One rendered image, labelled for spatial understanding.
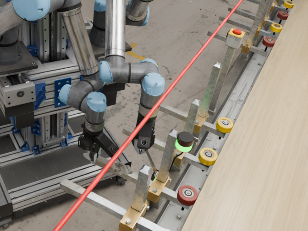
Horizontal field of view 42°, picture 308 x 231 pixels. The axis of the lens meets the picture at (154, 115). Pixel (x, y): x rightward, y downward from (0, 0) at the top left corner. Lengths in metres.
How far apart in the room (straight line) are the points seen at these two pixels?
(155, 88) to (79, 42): 0.39
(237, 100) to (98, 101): 1.33
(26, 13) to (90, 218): 1.49
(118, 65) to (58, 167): 1.24
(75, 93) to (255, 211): 0.83
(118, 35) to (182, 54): 2.70
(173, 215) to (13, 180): 1.04
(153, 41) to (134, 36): 0.20
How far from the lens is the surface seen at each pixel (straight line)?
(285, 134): 2.06
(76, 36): 1.58
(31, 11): 1.44
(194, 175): 2.07
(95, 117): 1.54
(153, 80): 1.37
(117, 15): 1.53
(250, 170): 1.80
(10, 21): 1.57
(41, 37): 2.06
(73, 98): 1.56
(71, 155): 2.63
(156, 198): 1.64
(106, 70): 1.43
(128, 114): 3.28
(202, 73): 3.95
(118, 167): 1.70
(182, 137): 1.48
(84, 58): 1.61
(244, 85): 2.81
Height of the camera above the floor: 2.13
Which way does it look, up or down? 40 degrees down
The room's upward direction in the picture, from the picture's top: 12 degrees clockwise
